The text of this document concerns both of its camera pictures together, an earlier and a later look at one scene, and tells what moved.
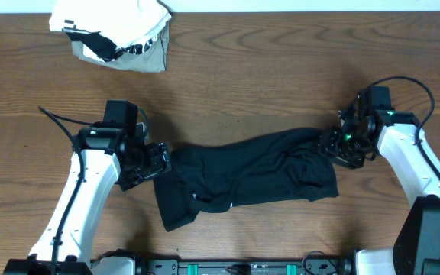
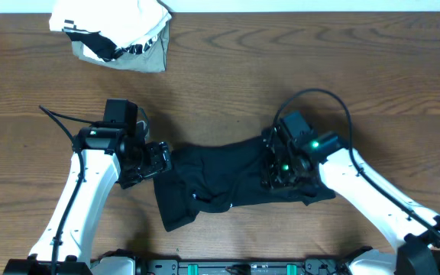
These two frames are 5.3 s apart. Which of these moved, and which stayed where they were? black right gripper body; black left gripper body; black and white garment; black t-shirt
Moved: black right gripper body
Stayed: black t-shirt; black and white garment; black left gripper body
